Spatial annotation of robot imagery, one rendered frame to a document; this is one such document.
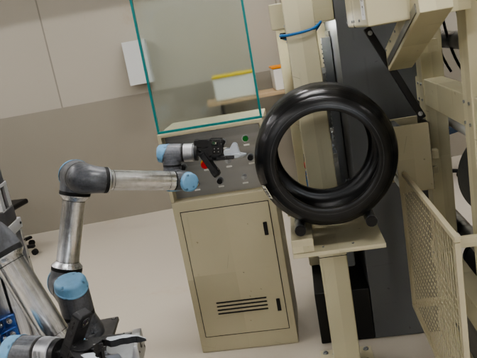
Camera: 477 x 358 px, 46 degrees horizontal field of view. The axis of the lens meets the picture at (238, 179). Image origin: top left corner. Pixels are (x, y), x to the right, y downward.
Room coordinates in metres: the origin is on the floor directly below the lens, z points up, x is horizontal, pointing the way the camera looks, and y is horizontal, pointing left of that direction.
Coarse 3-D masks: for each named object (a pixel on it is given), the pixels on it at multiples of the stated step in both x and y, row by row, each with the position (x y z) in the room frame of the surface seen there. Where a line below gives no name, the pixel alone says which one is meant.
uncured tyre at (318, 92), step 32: (288, 96) 2.17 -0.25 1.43; (320, 96) 2.09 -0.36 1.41; (352, 96) 2.09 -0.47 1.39; (288, 128) 2.09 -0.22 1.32; (384, 128) 2.06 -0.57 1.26; (256, 160) 2.15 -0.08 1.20; (384, 160) 2.05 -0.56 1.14; (288, 192) 2.10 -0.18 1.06; (320, 192) 2.35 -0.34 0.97; (352, 192) 2.32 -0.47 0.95; (384, 192) 2.08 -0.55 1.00; (320, 224) 2.12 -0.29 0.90
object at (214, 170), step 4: (200, 156) 2.24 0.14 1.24; (204, 156) 2.23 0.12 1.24; (204, 160) 2.23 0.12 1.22; (208, 160) 2.23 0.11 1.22; (208, 164) 2.23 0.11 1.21; (212, 164) 2.23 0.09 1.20; (208, 168) 2.23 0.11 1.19; (212, 168) 2.23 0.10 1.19; (216, 168) 2.23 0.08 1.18; (212, 172) 2.23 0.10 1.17; (216, 172) 2.22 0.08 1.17; (220, 172) 2.26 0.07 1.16; (216, 176) 2.23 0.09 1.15
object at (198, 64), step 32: (160, 0) 2.88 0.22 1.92; (192, 0) 2.86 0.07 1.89; (224, 0) 2.84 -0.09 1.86; (160, 32) 2.88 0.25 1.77; (192, 32) 2.86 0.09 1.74; (224, 32) 2.84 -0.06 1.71; (160, 64) 2.89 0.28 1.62; (192, 64) 2.86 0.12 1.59; (224, 64) 2.84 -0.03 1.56; (160, 96) 2.89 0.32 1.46; (192, 96) 2.87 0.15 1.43; (224, 96) 2.85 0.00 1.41; (256, 96) 2.82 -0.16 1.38; (160, 128) 2.89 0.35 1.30; (192, 128) 2.87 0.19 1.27
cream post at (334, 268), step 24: (288, 0) 2.46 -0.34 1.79; (288, 24) 2.46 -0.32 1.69; (312, 24) 2.44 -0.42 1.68; (288, 48) 2.46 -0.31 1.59; (312, 48) 2.45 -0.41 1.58; (312, 72) 2.45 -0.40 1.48; (312, 120) 2.45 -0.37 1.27; (312, 144) 2.45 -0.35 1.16; (312, 168) 2.46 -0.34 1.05; (336, 264) 2.45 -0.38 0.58; (336, 288) 2.45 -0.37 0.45; (336, 312) 2.45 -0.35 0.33; (336, 336) 2.46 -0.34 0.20
